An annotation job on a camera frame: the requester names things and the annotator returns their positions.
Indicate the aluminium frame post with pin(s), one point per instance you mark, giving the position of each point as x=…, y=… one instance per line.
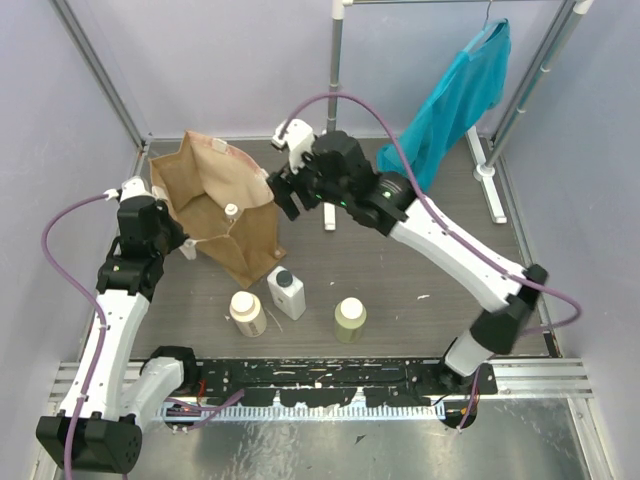
x=77, y=33

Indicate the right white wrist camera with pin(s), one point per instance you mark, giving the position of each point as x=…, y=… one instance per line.
x=297, y=138

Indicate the metal clothes rack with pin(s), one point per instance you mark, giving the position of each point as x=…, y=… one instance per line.
x=564, y=23

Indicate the beige round bottle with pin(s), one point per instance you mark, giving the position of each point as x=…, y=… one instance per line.
x=246, y=310

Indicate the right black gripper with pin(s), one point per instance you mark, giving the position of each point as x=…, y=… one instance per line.
x=282, y=188

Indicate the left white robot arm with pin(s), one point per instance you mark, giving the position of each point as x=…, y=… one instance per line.
x=100, y=424

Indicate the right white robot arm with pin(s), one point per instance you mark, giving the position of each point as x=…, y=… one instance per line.
x=502, y=288

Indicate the brown canvas bag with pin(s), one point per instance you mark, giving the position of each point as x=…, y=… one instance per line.
x=198, y=181

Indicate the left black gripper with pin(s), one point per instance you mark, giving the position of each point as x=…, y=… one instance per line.
x=170, y=236

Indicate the teal hanging shirt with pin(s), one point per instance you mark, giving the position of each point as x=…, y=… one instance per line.
x=473, y=84

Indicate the white square bottle black cap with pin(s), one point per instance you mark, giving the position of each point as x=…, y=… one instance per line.
x=287, y=292

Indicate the yellow-green round bottle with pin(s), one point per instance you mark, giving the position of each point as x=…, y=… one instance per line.
x=349, y=319

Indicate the clear amber liquid bottle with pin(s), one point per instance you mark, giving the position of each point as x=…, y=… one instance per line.
x=232, y=212

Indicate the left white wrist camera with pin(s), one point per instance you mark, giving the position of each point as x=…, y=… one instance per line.
x=131, y=188

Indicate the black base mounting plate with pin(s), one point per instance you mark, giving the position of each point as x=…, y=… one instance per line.
x=322, y=382

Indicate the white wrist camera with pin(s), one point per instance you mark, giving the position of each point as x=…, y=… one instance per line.
x=131, y=188
x=297, y=138

